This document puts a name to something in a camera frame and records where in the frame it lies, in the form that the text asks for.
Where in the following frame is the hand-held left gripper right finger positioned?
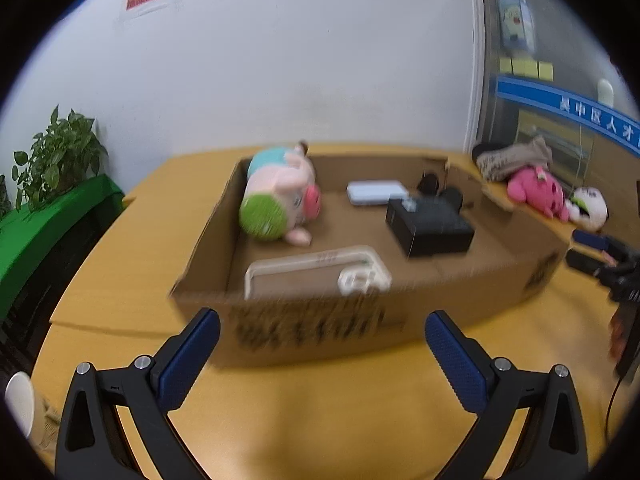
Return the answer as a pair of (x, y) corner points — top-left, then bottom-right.
(425, 310), (590, 480)

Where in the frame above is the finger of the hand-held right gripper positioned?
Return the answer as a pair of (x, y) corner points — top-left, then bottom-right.
(572, 229), (632, 262)
(566, 251), (612, 278)

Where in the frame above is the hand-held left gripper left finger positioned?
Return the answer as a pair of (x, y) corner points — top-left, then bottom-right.
(54, 307), (222, 480)

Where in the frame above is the cardboard box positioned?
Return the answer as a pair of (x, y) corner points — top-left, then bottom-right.
(169, 152), (576, 368)

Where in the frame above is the small black round object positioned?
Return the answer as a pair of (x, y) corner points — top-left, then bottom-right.
(416, 170), (442, 196)

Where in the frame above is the white plush toy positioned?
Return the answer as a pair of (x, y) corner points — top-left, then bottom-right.
(567, 186), (609, 232)

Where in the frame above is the pink plush toy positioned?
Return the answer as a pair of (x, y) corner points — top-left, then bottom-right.
(506, 164), (571, 223)

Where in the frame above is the beige cloth bag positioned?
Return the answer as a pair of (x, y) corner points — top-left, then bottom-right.
(472, 136), (555, 182)

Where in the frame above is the white plastic phone case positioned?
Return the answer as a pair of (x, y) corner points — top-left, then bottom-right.
(244, 245), (392, 302)

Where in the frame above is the black rectangular product box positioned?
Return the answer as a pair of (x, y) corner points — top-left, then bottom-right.
(385, 196), (475, 259)

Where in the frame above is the blue banner strip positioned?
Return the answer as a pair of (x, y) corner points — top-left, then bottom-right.
(496, 74), (640, 156)

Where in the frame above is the crumpled beige paper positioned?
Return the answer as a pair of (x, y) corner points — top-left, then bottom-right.
(31, 394), (63, 452)

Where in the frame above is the white paper cup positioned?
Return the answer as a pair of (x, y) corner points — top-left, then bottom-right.
(4, 371), (36, 448)

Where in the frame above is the light blue flat box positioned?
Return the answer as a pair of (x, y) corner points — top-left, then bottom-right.
(346, 180), (410, 207)

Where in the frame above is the pig plush with green hat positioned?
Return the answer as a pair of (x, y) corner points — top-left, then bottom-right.
(239, 141), (323, 247)

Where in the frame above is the blue cartoon poster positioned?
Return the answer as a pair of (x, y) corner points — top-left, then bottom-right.
(497, 0), (536, 56)

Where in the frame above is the green potted plant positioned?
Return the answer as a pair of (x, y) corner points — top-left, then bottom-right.
(12, 105), (110, 211)

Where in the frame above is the black cable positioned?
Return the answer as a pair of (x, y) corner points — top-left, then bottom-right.
(604, 374), (632, 452)

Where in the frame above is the grey door frame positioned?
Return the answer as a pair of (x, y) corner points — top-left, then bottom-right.
(467, 0), (498, 152)

